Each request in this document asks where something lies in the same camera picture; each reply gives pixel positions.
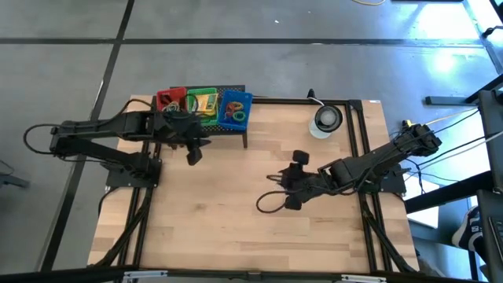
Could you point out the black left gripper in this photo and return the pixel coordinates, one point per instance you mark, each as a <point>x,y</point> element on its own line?
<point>181,127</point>

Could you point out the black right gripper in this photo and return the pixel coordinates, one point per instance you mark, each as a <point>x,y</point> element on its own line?
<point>304,181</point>

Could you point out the blue plastic basket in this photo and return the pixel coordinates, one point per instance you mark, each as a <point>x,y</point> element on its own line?
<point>236,123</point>

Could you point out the yellow box with green panel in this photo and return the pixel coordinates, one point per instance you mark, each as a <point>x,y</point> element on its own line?
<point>208,103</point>

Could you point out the tan thin rubber band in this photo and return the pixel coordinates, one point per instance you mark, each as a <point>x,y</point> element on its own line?
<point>171,107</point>

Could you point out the green plastic basket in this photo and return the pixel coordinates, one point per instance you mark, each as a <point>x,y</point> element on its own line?
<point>194,92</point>

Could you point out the red plastic basket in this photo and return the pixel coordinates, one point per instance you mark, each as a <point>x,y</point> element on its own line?
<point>175,92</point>

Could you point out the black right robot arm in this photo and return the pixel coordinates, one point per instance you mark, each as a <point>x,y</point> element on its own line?
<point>373,161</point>

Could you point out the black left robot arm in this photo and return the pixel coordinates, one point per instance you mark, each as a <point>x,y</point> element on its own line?
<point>98,127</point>

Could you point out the black perforated metal stand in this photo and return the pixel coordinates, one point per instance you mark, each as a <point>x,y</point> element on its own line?
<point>240,87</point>

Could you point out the white cylinder with black rim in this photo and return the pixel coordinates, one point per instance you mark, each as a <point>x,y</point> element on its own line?
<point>328,116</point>

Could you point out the yellow power plug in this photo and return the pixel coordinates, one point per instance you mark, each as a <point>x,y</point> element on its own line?
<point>406,123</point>

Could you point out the black rig crossbar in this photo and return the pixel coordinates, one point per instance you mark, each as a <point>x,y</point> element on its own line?
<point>78,275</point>

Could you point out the grey chair base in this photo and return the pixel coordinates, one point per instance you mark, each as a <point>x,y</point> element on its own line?
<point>12,181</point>

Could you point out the person's shoe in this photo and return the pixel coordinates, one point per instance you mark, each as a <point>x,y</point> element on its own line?
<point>467,230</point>

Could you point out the black chair caster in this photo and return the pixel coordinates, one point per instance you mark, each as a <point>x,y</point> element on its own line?
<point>493,31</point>

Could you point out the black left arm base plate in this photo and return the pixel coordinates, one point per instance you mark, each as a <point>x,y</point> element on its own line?
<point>118,178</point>

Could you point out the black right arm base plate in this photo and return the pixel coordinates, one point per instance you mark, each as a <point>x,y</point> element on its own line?
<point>395,184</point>

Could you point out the black desk frame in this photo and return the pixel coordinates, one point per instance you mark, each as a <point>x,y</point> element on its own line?
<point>491,118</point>

